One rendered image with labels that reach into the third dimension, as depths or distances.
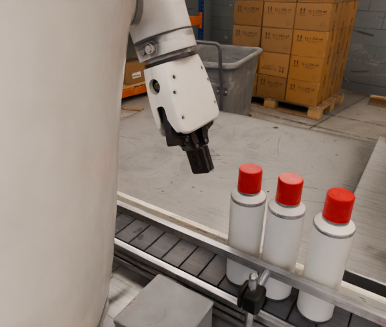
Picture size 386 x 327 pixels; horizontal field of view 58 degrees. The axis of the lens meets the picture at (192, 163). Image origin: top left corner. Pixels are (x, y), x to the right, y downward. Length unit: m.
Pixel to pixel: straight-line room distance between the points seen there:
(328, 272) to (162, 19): 0.39
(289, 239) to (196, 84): 0.25
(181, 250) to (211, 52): 2.93
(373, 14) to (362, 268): 4.64
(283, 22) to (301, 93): 0.75
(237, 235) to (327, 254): 0.13
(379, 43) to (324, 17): 1.52
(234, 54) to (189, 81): 2.90
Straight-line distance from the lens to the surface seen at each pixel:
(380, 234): 0.78
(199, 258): 0.64
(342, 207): 0.45
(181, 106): 0.47
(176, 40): 0.47
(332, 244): 0.47
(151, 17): 0.47
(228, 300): 0.58
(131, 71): 4.48
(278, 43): 4.00
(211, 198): 0.88
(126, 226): 0.72
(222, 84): 2.63
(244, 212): 0.50
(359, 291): 0.59
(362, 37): 5.23
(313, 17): 3.83
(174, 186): 0.93
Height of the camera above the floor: 1.31
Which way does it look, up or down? 28 degrees down
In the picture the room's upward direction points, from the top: straight up
